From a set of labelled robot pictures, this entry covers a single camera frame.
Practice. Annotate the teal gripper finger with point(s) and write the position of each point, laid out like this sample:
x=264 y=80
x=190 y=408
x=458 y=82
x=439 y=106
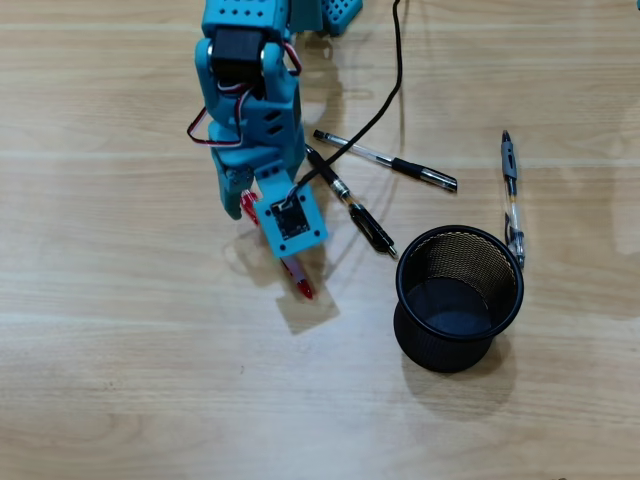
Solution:
x=230 y=195

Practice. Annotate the red pen white grip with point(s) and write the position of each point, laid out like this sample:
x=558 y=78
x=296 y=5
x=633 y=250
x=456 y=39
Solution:
x=300 y=282

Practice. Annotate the black retractable pen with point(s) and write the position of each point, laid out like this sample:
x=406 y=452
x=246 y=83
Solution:
x=367 y=225

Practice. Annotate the clear gel pen black cap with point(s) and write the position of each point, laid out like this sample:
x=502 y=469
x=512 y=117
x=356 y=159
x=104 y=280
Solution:
x=415 y=169

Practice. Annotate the clear pen grey grip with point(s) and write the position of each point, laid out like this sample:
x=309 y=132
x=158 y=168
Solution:
x=510 y=170

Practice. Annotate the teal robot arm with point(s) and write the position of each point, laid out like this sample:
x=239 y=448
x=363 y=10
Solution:
x=277 y=85

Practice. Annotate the black mesh pen holder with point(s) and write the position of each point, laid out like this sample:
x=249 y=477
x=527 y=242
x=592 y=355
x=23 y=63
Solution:
x=440 y=350

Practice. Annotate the teal wrist camera module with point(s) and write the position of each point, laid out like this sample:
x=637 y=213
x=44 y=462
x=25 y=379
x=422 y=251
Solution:
x=290 y=220

